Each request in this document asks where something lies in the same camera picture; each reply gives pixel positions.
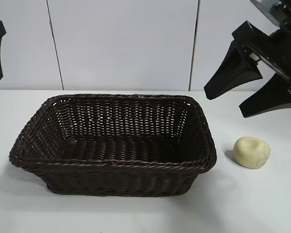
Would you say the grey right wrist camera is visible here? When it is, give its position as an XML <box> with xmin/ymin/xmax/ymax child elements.
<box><xmin>249</xmin><ymin>0</ymin><xmax>289</xmax><ymax>25</ymax></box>

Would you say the pale yellow egg yolk pastry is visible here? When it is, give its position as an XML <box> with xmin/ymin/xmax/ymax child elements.
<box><xmin>233</xmin><ymin>136</ymin><xmax>272</xmax><ymax>170</ymax></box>

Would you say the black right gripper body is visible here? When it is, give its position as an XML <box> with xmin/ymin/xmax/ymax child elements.
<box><xmin>231</xmin><ymin>17</ymin><xmax>291</xmax><ymax>98</ymax></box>

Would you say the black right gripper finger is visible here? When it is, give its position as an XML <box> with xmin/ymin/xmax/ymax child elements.
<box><xmin>203</xmin><ymin>44</ymin><xmax>263</xmax><ymax>100</ymax></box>
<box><xmin>238</xmin><ymin>73</ymin><xmax>291</xmax><ymax>119</ymax></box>

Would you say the dark brown woven basket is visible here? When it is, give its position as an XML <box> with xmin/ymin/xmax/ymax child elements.
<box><xmin>8</xmin><ymin>93</ymin><xmax>218</xmax><ymax>198</ymax></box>

